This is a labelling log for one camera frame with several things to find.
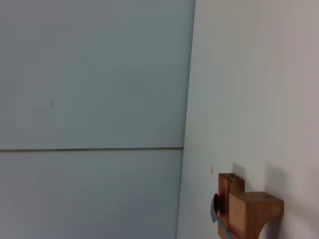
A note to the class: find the dark flat wooden block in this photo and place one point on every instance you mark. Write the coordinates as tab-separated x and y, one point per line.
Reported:
230	181

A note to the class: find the light arched wooden block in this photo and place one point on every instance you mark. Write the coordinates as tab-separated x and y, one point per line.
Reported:
249	214

